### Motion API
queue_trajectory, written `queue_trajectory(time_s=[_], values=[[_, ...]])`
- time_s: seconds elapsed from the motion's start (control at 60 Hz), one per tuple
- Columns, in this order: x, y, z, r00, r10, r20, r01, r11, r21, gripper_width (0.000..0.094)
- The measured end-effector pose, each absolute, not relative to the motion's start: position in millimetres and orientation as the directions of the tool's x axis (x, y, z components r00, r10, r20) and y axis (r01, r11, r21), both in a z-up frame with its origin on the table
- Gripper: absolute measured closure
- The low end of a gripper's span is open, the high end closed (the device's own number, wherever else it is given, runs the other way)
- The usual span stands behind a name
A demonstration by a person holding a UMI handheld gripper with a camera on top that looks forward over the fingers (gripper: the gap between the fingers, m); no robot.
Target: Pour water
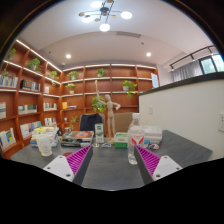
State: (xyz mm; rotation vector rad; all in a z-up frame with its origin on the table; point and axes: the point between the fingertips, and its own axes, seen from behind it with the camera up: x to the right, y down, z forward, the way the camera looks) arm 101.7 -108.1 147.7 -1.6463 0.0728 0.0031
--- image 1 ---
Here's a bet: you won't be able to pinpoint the potted plant right shelf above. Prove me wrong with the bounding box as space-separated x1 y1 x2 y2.
122 80 137 97

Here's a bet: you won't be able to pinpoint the white green standing card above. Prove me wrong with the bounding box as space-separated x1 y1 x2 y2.
95 123 104 143

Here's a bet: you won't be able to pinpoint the white frosted cup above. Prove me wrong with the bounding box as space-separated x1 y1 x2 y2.
36 134 52 157

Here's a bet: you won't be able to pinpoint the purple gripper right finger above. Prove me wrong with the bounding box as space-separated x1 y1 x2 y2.
134 145 182 184

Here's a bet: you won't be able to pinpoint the ceiling chandelier lamp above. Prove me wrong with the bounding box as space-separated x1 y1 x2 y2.
79 0 132 32

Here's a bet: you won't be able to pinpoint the grey curtain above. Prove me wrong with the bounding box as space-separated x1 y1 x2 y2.
172 61 203 82

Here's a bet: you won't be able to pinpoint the white stacked boxes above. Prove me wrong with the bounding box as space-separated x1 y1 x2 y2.
143 126 162 144

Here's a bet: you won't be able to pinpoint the green plant behind mannequin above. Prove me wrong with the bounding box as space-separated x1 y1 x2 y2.
92 97 106 113

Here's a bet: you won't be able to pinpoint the green white tissue box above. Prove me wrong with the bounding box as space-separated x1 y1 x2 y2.
114 132 129 148

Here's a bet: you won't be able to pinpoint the beige chair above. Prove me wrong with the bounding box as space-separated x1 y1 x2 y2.
114 112 132 132

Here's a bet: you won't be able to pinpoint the stack of books with disc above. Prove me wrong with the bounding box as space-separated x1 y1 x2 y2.
60 131 94 147

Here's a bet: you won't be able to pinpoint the white wall socket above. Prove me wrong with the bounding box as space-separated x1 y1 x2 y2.
218 113 224 132

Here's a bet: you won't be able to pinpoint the clear plastic water bottle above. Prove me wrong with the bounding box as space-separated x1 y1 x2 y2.
128 113 144 165

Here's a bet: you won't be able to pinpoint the wooden bookshelf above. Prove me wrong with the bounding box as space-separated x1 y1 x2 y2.
0 40 158 159

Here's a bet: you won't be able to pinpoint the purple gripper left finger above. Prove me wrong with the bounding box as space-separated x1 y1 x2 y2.
44 145 93 185

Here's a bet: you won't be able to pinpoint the wooden artist mannequin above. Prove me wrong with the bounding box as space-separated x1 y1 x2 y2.
96 90 121 142

